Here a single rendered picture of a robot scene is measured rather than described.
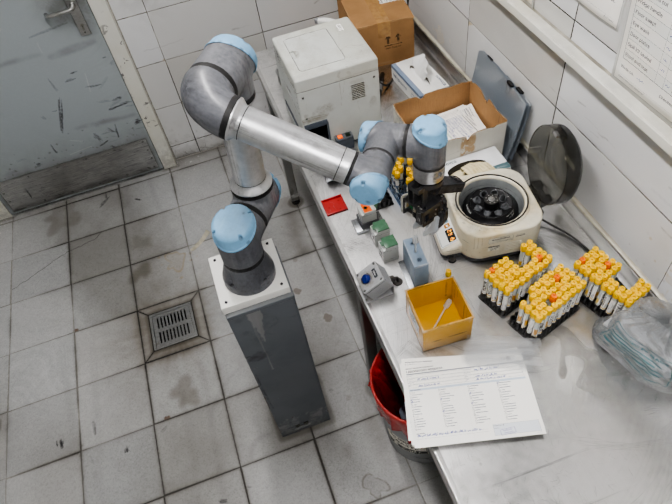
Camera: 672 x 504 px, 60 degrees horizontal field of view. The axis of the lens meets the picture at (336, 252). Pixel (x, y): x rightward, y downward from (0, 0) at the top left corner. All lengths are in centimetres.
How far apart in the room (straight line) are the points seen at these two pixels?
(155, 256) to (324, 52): 157
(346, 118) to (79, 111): 170
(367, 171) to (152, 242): 210
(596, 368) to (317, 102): 111
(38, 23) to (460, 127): 196
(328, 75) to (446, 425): 108
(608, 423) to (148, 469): 171
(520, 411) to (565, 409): 11
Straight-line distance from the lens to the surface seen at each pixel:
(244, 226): 150
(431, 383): 147
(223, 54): 133
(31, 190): 362
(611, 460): 148
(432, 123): 129
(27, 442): 283
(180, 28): 318
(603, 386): 155
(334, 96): 192
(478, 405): 145
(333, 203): 185
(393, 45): 237
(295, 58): 196
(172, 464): 251
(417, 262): 156
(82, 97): 326
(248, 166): 151
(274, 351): 186
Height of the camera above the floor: 221
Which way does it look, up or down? 51 degrees down
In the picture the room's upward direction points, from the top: 10 degrees counter-clockwise
